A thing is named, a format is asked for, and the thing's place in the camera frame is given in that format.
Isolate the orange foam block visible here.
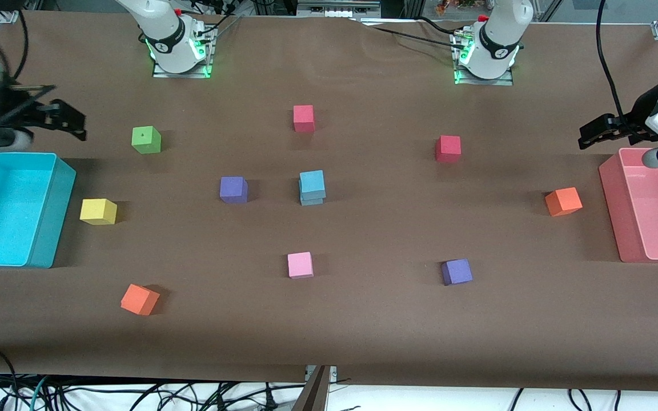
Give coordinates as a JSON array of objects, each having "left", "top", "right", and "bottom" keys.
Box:
[
  {"left": 545, "top": 187, "right": 583, "bottom": 217},
  {"left": 121, "top": 283, "right": 161, "bottom": 316}
]

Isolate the green foam block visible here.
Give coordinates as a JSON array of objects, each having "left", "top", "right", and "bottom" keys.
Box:
[{"left": 131, "top": 126, "right": 162, "bottom": 155}]

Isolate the pink plastic bin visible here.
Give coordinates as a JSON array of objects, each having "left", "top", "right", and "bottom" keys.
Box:
[{"left": 599, "top": 147, "right": 658, "bottom": 264}]

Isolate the yellow foam block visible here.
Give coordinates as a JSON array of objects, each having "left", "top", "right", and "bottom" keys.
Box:
[{"left": 79, "top": 198, "right": 118, "bottom": 225}]

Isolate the cyan plastic bin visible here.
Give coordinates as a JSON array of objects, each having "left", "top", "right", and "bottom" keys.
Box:
[{"left": 0, "top": 151, "right": 77, "bottom": 269}]

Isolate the red foam block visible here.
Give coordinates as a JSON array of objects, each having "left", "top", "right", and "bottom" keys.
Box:
[
  {"left": 293, "top": 104, "right": 315, "bottom": 133},
  {"left": 435, "top": 135, "right": 462, "bottom": 163}
]

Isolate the purple foam block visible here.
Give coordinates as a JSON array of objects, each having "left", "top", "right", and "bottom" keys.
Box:
[
  {"left": 441, "top": 259, "right": 474, "bottom": 286},
  {"left": 219, "top": 176, "right": 248, "bottom": 204}
]

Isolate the pink foam block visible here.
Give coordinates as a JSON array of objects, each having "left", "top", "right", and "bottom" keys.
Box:
[{"left": 287, "top": 252, "right": 314, "bottom": 279}]

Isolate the grey equipment box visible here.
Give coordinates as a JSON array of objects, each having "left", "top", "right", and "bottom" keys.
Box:
[{"left": 296, "top": 0, "right": 382, "bottom": 18}]

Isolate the brown table cloth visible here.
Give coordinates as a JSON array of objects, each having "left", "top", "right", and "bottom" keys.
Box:
[{"left": 0, "top": 10, "right": 658, "bottom": 392}]

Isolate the dark angled bar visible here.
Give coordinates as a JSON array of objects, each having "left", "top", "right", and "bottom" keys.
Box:
[{"left": 290, "top": 365, "right": 331, "bottom": 411}]

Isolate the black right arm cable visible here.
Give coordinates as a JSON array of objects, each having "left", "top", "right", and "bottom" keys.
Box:
[{"left": 11, "top": 25, "right": 30, "bottom": 82}]

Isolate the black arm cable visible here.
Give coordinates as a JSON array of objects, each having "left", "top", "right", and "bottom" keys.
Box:
[
  {"left": 595, "top": 0, "right": 631, "bottom": 124},
  {"left": 11, "top": 25, "right": 30, "bottom": 82}
]

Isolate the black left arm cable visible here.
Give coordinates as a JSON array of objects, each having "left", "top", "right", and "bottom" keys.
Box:
[{"left": 595, "top": 0, "right": 631, "bottom": 124}]

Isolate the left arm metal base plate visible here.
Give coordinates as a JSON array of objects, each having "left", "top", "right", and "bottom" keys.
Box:
[{"left": 453, "top": 29, "right": 516, "bottom": 86}]

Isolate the black cable on cloth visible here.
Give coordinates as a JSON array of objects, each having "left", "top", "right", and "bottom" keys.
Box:
[{"left": 370, "top": 17, "right": 462, "bottom": 47}]

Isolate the teal floor cable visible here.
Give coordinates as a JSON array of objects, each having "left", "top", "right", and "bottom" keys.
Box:
[{"left": 29, "top": 375, "right": 51, "bottom": 411}]

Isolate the metal table bracket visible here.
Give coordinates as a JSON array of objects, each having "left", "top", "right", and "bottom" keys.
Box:
[{"left": 305, "top": 365, "right": 337, "bottom": 382}]

